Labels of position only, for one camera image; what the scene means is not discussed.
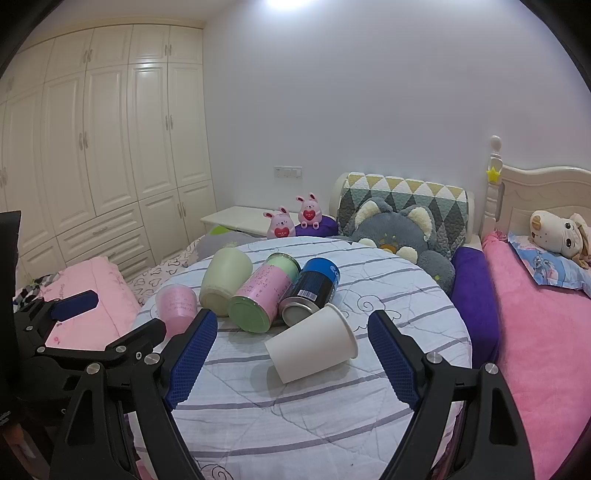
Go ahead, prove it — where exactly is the blue printed pillow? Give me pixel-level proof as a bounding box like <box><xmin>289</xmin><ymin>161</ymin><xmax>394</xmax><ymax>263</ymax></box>
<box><xmin>508</xmin><ymin>231</ymin><xmax>591</xmax><ymax>297</ymax></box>

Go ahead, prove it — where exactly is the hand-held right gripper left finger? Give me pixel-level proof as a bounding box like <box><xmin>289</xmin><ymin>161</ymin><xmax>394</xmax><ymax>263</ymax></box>
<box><xmin>51</xmin><ymin>308</ymin><xmax>218</xmax><ymax>480</ymax></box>

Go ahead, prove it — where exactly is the pink translucent cup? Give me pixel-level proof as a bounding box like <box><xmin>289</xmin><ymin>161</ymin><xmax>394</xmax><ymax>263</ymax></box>
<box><xmin>155</xmin><ymin>284</ymin><xmax>198</xmax><ymax>343</ymax></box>

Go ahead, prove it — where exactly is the cream bed headboard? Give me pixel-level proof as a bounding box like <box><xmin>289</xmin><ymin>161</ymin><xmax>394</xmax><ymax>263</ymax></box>
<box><xmin>480</xmin><ymin>135</ymin><xmax>591</xmax><ymax>243</ymax></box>

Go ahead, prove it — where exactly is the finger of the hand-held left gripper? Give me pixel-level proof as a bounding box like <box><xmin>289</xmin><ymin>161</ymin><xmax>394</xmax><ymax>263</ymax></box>
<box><xmin>37</xmin><ymin>319</ymin><xmax>167</xmax><ymax>381</ymax></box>
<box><xmin>13</xmin><ymin>290</ymin><xmax>99</xmax><ymax>356</ymax></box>

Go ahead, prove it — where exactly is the ceiling light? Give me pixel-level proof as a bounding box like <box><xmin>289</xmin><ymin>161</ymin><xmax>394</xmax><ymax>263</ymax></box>
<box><xmin>265</xmin><ymin>0</ymin><xmax>317</xmax><ymax>11</ymax></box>

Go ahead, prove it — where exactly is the checkered cloth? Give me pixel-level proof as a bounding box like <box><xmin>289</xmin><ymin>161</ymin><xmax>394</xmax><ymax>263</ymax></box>
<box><xmin>13</xmin><ymin>274</ymin><xmax>49</xmax><ymax>315</ymax></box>

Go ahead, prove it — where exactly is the white paper cup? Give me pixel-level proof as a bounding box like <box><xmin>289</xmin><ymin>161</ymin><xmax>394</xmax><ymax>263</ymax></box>
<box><xmin>264</xmin><ymin>303</ymin><xmax>359</xmax><ymax>384</ymax></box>

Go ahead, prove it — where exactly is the heart printed bed sheet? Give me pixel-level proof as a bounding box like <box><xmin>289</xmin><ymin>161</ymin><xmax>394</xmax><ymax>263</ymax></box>
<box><xmin>127</xmin><ymin>234</ymin><xmax>206</xmax><ymax>306</ymax></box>

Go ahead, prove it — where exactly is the pink plush rabbit toy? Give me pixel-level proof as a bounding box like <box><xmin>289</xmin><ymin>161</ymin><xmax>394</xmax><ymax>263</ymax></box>
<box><xmin>296</xmin><ymin>194</ymin><xmax>324</xmax><ymax>229</ymax></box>
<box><xmin>263</xmin><ymin>208</ymin><xmax>295</xmax><ymax>239</ymax></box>

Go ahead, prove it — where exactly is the blue black can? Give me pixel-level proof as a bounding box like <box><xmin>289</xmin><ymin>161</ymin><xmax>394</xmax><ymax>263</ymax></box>
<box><xmin>278</xmin><ymin>257</ymin><xmax>341</xmax><ymax>328</ymax></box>

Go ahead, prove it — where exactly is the pale green cup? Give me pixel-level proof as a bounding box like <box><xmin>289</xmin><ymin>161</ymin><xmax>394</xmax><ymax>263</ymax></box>
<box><xmin>199</xmin><ymin>248</ymin><xmax>254</xmax><ymax>317</ymax></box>

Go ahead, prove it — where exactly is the cream wardrobe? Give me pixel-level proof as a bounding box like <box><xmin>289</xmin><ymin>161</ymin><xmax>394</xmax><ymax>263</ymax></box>
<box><xmin>0</xmin><ymin>23</ymin><xmax>218</xmax><ymax>289</ymax></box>

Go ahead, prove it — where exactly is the pink quilt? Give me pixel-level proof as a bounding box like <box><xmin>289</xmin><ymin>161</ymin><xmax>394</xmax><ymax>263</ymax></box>
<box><xmin>39</xmin><ymin>256</ymin><xmax>142</xmax><ymax>350</ymax></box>

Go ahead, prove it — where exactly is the triangle patterned quilted cushion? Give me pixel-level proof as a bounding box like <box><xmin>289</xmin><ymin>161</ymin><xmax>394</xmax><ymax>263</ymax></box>
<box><xmin>336</xmin><ymin>172</ymin><xmax>476</xmax><ymax>245</ymax></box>

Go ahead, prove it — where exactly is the white bedside table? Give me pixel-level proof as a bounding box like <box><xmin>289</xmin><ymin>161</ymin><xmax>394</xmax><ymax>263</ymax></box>
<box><xmin>200</xmin><ymin>205</ymin><xmax>274</xmax><ymax>239</ymax></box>

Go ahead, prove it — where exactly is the pink can with green ends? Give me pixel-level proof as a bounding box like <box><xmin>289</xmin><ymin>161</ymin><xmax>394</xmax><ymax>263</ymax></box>
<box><xmin>229</xmin><ymin>253</ymin><xmax>302</xmax><ymax>334</ymax></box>

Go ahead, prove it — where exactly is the pink fleece blanket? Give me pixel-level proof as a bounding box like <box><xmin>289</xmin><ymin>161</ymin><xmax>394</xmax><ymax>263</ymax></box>
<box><xmin>480</xmin><ymin>231</ymin><xmax>591</xmax><ymax>480</ymax></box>

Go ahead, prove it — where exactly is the white plush dog toy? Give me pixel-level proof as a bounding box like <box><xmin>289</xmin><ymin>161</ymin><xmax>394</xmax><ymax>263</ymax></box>
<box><xmin>529</xmin><ymin>210</ymin><xmax>591</xmax><ymax>269</ymax></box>

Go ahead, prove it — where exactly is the grey plush cat toy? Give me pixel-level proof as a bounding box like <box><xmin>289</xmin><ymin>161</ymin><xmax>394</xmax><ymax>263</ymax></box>
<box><xmin>345</xmin><ymin>198</ymin><xmax>455</xmax><ymax>292</ymax></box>

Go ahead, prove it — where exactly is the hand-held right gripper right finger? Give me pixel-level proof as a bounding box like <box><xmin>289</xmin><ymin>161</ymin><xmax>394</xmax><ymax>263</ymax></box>
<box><xmin>368</xmin><ymin>310</ymin><xmax>539</xmax><ymax>480</ymax></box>

